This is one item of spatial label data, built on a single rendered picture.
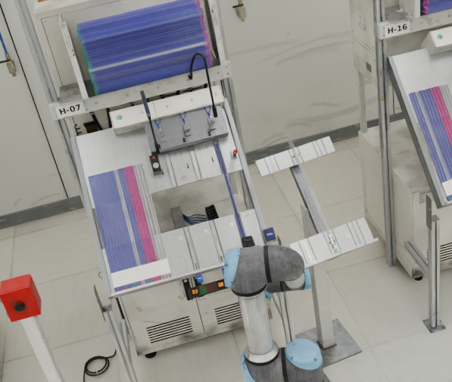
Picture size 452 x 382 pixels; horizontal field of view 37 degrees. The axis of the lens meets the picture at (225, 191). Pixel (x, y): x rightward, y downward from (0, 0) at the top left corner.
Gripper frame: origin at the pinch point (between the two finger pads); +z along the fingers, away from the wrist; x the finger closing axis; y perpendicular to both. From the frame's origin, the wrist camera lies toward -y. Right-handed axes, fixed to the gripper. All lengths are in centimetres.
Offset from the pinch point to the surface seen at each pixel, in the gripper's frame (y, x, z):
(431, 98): -49, 97, 0
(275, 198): -58, 44, 153
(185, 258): -9.5, -25.7, 1.7
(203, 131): -59, -4, -4
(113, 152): -62, -44, 2
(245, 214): -20.9, 3.6, 1.6
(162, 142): -59, -22, -5
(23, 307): -9, -95, 10
